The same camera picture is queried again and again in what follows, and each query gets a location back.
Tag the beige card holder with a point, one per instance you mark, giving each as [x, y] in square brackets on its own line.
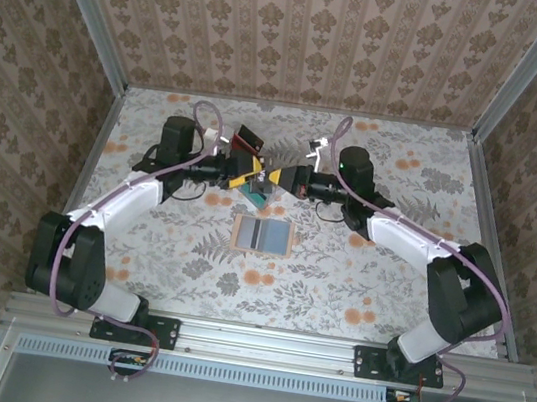
[275, 237]

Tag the aluminium table side rail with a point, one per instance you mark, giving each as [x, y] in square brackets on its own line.
[82, 178]
[483, 192]

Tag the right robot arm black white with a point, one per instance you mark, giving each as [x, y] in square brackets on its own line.
[404, 239]

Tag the teal card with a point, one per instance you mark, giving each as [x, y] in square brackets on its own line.
[256, 198]

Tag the white card black stripe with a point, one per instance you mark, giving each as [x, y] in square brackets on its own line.
[247, 233]

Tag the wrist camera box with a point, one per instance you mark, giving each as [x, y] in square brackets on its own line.
[317, 148]
[212, 136]

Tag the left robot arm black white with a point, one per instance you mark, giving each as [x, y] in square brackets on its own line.
[122, 199]

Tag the clear acrylic organizer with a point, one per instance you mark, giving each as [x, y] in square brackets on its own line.
[268, 201]

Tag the dark maroon card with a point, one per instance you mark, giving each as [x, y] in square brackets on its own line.
[252, 137]

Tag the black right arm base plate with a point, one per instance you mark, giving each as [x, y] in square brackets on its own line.
[366, 362]

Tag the black VIP card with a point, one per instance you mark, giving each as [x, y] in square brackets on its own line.
[263, 176]

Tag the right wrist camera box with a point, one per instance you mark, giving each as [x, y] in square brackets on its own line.
[317, 148]

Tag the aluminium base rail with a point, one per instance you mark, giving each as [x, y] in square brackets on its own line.
[267, 345]

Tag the aluminium frame post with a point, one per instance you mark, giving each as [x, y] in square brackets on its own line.
[89, 7]
[527, 73]

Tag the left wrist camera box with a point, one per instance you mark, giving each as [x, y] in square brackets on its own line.
[212, 136]

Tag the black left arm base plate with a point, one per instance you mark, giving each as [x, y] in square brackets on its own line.
[168, 332]

